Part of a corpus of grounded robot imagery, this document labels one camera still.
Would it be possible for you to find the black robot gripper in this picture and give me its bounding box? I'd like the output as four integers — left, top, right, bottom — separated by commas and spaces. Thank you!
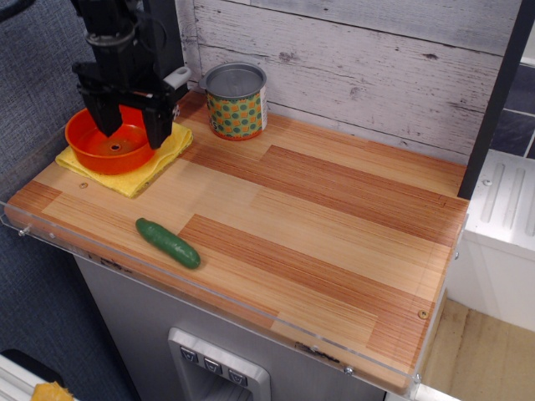
73, 33, 174, 150

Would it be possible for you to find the red pan with grey handle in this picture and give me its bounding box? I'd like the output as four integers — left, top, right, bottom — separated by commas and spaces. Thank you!
64, 66, 193, 175

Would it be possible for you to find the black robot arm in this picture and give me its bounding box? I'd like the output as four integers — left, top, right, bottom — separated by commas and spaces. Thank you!
73, 1, 187, 150

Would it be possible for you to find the yellow folded cloth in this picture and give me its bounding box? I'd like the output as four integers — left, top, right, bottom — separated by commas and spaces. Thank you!
55, 123, 193, 199

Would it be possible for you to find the patterned tin can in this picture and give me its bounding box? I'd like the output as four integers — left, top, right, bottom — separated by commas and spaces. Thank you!
199, 62, 268, 141

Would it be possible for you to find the green toy cucumber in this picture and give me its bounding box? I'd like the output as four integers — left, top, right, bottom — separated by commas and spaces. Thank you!
135, 218, 201, 269

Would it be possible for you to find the grey cabinet with dispenser panel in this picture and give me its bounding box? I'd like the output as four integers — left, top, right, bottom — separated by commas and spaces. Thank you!
76, 256, 386, 400

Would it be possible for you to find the yellow object at corner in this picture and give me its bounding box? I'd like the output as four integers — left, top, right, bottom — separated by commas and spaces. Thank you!
30, 382, 74, 401

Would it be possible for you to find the white ribbed appliance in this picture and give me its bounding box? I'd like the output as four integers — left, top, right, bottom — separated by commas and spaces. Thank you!
446, 150, 534, 330

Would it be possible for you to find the black braided cable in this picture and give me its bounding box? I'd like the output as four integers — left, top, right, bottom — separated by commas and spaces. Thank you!
0, 0, 34, 20

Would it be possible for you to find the black right upright post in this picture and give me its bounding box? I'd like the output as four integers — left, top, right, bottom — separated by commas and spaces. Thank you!
457, 0, 534, 200

